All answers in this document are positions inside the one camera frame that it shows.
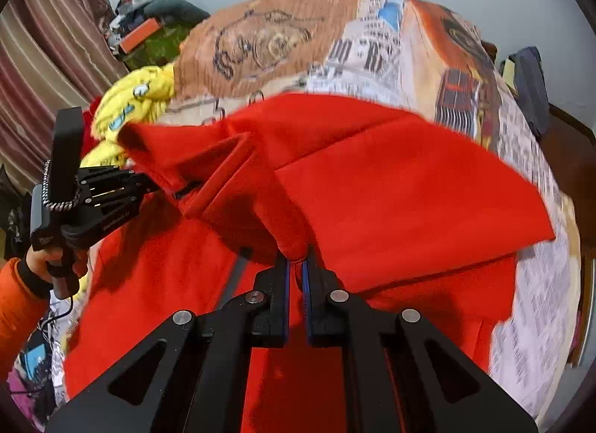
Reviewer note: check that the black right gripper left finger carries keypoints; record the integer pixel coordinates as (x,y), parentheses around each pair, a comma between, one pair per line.
(190,373)

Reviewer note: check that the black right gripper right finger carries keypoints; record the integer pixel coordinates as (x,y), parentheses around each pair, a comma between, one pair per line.
(400,373)

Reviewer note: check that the red sweatshirt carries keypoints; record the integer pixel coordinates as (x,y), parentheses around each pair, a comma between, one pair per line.
(407,214)

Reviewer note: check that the orange sleeved left forearm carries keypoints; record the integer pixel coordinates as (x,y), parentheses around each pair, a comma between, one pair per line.
(24,300)

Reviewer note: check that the person's left hand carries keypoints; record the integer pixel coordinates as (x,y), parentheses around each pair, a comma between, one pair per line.
(37,261)

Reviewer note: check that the yellow cartoon pajama garment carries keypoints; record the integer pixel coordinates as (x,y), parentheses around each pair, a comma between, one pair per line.
(140,97)

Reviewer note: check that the striped brown curtain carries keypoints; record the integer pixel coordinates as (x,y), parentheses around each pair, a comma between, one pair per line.
(53,56)

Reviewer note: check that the orange box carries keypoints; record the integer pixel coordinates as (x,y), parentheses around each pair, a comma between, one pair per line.
(139,35)

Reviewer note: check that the dark green cushion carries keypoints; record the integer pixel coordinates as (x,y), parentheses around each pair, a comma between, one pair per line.
(175,11)

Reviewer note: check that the dark blue backpack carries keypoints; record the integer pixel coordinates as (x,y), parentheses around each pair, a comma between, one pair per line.
(522,72)

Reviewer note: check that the printed newspaper car bedspread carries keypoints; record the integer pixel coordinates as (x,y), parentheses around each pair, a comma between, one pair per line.
(427,59)

